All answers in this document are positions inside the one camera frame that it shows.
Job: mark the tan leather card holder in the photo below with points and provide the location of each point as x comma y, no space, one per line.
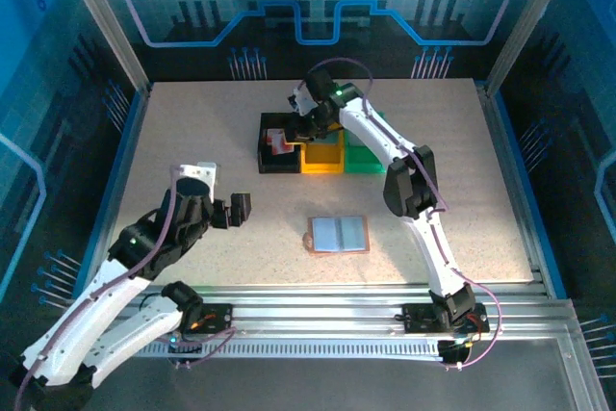
327,233

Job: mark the green VIP card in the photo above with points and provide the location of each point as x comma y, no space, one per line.
352,233

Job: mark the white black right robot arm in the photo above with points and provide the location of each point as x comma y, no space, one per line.
375,136

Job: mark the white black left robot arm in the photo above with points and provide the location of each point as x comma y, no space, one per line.
86,315

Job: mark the grey green card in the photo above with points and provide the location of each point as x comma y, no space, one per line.
329,141

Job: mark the black plastic bin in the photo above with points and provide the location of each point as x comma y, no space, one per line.
279,165

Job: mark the yellow plastic bin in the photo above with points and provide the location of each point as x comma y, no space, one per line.
320,165

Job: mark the green plastic bin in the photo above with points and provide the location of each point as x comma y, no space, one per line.
358,163

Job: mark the blue table edge strip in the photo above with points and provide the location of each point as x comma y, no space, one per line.
524,180
113,180

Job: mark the black connector board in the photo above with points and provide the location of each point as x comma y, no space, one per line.
185,348
454,351

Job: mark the grey metal plate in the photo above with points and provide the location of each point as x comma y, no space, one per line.
313,387

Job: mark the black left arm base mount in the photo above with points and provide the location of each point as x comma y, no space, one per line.
219,317

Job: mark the aluminium front rail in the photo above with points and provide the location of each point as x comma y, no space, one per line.
313,307

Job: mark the aluminium side rail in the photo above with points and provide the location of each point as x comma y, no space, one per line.
500,161

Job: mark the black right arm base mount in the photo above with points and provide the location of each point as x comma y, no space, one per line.
416,317

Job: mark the aluminium frame post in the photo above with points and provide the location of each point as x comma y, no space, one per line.
103,21
529,16

